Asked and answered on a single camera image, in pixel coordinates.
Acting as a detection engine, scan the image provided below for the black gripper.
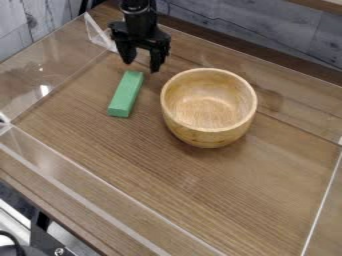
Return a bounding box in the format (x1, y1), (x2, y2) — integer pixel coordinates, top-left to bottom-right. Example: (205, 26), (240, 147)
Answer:
(108, 21), (171, 73)

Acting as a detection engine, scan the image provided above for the green rectangular stick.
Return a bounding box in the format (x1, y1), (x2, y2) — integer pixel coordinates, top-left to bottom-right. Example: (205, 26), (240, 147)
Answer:
(106, 71), (144, 118)

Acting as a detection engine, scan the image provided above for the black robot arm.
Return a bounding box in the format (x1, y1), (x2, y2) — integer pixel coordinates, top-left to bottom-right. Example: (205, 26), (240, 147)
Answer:
(108, 0), (171, 73)

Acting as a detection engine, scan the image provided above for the wooden bowl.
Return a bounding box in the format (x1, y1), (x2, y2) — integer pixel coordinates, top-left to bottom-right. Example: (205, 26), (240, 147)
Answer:
(160, 68), (257, 148)

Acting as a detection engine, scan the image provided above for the clear acrylic corner bracket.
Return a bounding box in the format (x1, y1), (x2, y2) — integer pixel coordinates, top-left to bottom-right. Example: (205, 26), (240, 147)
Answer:
(84, 12), (117, 53)

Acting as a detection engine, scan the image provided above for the clear acrylic barrier wall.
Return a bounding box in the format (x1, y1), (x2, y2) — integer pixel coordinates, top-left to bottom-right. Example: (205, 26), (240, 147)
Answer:
(0, 115), (225, 256)

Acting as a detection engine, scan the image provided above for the black table leg bracket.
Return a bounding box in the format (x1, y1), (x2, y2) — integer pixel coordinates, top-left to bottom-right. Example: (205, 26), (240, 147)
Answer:
(29, 211), (76, 256)

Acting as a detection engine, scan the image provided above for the black cable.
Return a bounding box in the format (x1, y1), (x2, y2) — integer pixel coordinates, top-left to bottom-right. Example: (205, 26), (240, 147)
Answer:
(0, 229), (25, 256)

